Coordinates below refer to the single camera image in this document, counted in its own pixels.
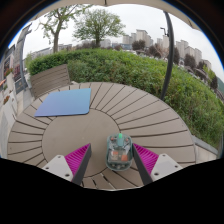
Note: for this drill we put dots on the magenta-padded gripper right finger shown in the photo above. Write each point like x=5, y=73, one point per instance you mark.
x=146, y=160

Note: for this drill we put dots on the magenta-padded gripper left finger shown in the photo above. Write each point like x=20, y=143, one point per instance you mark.
x=79, y=159

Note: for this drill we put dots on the transparent computer mouse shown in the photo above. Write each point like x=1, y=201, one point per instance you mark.
x=119, y=155

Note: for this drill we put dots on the blue mouse pad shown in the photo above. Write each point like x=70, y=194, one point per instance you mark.
x=65, y=102

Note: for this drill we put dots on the green hedge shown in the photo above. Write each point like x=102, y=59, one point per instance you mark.
x=133, y=75

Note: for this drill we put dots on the white flower planter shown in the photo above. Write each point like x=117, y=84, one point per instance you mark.
x=8, y=108

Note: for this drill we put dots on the dark curved parasol pole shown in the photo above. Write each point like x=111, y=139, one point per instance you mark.
x=170, y=53

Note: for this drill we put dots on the group of apartment buildings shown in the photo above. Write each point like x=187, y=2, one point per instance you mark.
x=141, y=35

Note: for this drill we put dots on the sparse-leaved tree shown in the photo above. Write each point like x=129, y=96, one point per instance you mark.
x=56, y=36

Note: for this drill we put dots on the round leafy tree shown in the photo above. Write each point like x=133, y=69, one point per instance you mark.
x=98, y=25

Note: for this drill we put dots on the beige parasol canopy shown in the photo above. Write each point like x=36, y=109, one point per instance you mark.
x=140, y=2

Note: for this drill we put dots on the dark metal post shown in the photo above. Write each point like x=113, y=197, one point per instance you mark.
x=20, y=60

